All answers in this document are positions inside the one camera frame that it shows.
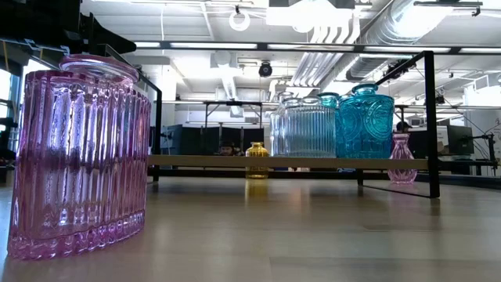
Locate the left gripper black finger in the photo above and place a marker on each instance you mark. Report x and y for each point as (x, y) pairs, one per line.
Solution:
(102, 39)

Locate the pink ribbed oval glass vase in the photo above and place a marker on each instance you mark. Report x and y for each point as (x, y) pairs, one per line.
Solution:
(78, 156)

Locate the yellow ribbed glass vase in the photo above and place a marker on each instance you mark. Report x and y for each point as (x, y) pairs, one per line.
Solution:
(257, 149)

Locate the tall clear ribbed glass vase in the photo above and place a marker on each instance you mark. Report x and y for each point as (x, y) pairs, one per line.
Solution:
(275, 133)

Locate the small clear glass vase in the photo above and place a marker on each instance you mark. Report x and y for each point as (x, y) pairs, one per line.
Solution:
(291, 102)

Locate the clear ribbed oval glass vase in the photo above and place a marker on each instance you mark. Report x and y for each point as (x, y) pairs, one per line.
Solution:
(313, 133)

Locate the pink fluted glass vase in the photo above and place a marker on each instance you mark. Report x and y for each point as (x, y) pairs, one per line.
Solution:
(401, 150)

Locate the black equipment rack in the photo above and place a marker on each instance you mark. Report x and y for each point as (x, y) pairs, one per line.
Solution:
(6, 129)

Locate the black partition screen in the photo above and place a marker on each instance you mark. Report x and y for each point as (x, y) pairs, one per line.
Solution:
(195, 141)

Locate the black overhead rig bar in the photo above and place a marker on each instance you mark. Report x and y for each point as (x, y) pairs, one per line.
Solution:
(262, 46)

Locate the person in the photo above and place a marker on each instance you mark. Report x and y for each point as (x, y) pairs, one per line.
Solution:
(227, 149)
(403, 126)

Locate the black computer monitor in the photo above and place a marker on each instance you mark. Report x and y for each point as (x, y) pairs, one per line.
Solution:
(460, 139)

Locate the black metal frame stand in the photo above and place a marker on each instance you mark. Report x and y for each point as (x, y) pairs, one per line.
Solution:
(402, 117)
(233, 103)

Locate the black overhead camera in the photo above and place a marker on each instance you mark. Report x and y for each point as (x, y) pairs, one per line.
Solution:
(265, 69)

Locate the wood shelf with black frame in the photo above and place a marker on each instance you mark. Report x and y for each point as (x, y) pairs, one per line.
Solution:
(219, 161)

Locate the silver ventilation duct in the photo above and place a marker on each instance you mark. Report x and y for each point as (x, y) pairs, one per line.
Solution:
(415, 21)

